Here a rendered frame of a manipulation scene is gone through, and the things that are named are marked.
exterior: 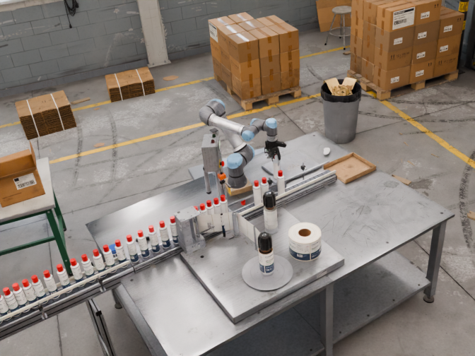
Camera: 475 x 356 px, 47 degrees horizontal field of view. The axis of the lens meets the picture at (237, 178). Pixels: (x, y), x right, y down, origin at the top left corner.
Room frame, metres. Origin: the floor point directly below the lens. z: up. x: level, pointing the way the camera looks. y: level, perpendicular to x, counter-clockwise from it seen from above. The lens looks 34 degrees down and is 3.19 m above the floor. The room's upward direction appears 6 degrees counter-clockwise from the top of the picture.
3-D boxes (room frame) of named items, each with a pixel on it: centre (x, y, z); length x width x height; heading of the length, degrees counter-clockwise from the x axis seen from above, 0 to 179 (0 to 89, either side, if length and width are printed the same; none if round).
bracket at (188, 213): (2.72, 0.34, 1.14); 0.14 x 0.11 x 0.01; 118
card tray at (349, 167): (3.47, -0.87, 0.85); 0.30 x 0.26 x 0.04; 118
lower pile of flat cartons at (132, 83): (7.31, 1.39, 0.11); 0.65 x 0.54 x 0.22; 104
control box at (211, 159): (3.03, 0.15, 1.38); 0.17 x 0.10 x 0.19; 173
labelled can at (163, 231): (2.74, 0.51, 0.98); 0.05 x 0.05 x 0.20
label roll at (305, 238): (2.56, -0.37, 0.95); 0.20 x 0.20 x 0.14
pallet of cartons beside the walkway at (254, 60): (6.96, -0.39, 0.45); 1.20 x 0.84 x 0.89; 18
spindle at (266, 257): (2.39, -0.12, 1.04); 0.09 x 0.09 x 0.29
